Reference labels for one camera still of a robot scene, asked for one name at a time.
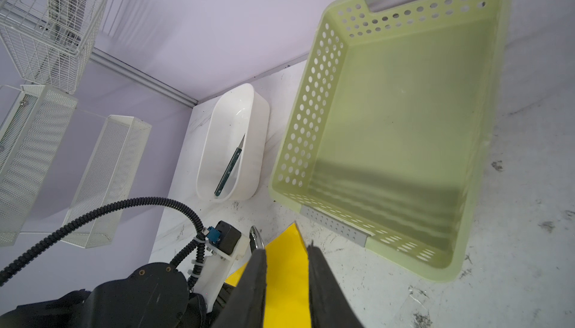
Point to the white wire wall basket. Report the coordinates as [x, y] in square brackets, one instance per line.
[51, 41]

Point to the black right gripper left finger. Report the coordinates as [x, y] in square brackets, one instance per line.
[247, 303]

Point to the upper white mesh shelf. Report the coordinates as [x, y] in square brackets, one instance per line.
[34, 119]

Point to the aluminium frame post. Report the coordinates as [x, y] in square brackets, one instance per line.
[126, 71]

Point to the knife with green handle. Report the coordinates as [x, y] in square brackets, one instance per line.
[229, 168]

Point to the light green perforated basket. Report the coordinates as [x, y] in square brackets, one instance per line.
[392, 124]

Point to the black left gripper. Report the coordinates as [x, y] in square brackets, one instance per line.
[154, 295]

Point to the yellow paper napkin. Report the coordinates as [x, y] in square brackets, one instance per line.
[287, 302]

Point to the lower white mesh shelf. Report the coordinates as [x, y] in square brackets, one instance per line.
[108, 178]

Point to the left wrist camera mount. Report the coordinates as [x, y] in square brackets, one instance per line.
[227, 246]

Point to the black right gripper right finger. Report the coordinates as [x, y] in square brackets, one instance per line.
[327, 304]

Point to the white mesh shelf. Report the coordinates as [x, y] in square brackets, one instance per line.
[34, 119]
[108, 178]

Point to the white plastic cutlery tub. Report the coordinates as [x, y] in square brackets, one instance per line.
[240, 112]

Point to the spoon with green handle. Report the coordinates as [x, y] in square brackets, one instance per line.
[255, 240]

